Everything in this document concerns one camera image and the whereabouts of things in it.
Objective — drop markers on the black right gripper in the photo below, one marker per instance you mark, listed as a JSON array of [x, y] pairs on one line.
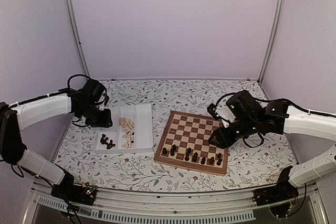
[[224, 140]]

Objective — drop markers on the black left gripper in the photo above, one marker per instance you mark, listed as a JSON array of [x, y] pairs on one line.
[[104, 122]]

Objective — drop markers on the dark knight chess piece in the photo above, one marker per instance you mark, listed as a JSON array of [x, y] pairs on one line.
[[211, 161]]

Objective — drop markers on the dark rook chess piece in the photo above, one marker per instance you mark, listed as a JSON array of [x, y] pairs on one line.
[[219, 162]]

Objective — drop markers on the white plastic compartment tray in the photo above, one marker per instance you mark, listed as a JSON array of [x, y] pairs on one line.
[[141, 115]]

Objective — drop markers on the wooden chess board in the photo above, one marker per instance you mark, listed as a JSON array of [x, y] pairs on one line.
[[190, 130]]

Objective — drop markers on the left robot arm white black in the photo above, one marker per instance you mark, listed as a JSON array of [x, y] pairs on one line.
[[88, 102]]

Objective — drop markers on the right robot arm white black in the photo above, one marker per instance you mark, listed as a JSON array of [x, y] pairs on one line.
[[280, 116]]

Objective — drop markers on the pile of dark chess pieces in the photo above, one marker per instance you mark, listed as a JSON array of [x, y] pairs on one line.
[[108, 143]]

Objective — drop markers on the pile of light chess pieces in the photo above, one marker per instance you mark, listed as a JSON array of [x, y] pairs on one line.
[[128, 129]]

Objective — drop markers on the floral patterned table cloth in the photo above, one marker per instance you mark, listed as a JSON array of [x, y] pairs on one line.
[[250, 163]]

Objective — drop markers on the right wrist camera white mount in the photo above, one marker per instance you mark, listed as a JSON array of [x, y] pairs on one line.
[[211, 109]]

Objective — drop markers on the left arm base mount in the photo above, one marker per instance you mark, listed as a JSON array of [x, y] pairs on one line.
[[67, 190]]

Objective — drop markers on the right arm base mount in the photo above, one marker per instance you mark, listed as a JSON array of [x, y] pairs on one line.
[[281, 191]]

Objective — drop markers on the front aluminium rail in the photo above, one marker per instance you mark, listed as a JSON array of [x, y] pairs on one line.
[[120, 206]]

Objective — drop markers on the left aluminium frame post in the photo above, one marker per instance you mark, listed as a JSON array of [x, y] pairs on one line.
[[76, 37]]

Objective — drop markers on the aluminium frame post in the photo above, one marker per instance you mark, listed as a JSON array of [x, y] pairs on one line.
[[271, 41], [76, 37]]

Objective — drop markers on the right aluminium frame post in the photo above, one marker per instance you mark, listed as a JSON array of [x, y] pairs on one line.
[[271, 41]]

